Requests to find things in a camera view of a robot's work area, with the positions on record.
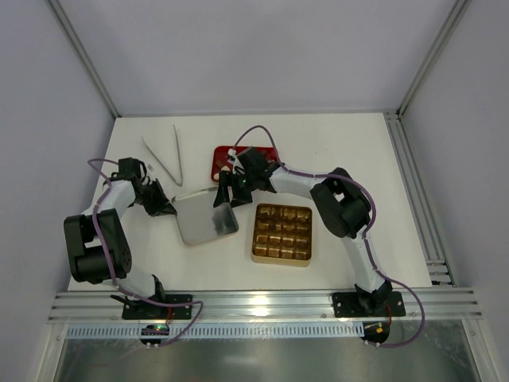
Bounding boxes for metal tweezers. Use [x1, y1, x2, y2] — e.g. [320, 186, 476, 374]
[141, 124, 184, 188]

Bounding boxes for silver tin lid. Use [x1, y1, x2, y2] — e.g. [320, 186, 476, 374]
[171, 186, 239, 245]

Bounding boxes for gold chocolate box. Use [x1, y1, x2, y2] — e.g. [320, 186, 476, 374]
[251, 204, 313, 267]

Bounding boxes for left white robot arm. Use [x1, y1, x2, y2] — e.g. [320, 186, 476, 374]
[64, 158, 177, 308]

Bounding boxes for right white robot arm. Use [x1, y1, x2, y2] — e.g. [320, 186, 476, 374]
[214, 146, 393, 315]

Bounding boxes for red chocolate tray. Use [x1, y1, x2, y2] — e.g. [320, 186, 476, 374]
[210, 146, 276, 184]

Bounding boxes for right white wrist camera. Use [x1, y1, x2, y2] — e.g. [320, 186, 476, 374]
[227, 148, 244, 174]

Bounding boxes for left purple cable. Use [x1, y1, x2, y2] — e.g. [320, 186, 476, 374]
[87, 158, 204, 347]

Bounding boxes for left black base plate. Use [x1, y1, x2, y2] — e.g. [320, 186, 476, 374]
[119, 294, 193, 321]

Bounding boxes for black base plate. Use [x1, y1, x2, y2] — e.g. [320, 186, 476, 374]
[119, 294, 193, 321]
[332, 291, 406, 318]

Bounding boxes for white slotted cable duct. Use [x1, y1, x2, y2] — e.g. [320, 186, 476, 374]
[65, 321, 364, 341]

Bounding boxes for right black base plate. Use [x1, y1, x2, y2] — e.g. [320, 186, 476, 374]
[332, 291, 406, 318]

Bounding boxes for left aluminium frame post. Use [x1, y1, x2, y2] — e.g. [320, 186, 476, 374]
[45, 0, 121, 119]

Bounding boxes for aluminium frame post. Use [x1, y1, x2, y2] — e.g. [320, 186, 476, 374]
[45, 0, 121, 119]
[396, 0, 472, 119]

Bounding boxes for aluminium mounting rail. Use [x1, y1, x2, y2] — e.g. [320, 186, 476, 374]
[48, 286, 483, 323]

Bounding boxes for right aluminium frame post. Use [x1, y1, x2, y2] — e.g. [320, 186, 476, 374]
[396, 0, 472, 119]

